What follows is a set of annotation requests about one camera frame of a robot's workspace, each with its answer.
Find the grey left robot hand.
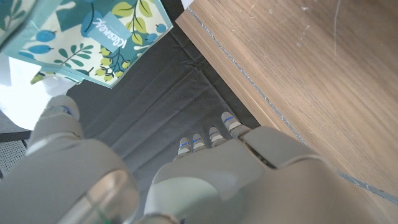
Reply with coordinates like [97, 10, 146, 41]
[0, 95, 382, 224]

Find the teal floral tissue box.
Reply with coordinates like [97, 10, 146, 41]
[0, 0, 174, 90]

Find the white tissue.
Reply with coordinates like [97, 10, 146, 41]
[0, 52, 78, 131]

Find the black backdrop curtain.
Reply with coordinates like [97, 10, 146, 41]
[67, 0, 261, 218]

